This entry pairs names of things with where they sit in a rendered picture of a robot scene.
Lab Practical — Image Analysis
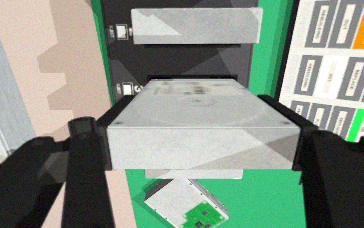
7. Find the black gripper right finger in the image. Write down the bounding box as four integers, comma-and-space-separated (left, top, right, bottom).
257, 94, 364, 228

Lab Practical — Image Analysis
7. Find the green mat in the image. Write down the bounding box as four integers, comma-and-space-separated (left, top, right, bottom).
90, 0, 306, 228

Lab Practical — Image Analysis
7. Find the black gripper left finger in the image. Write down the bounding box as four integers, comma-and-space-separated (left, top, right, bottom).
0, 95, 135, 228

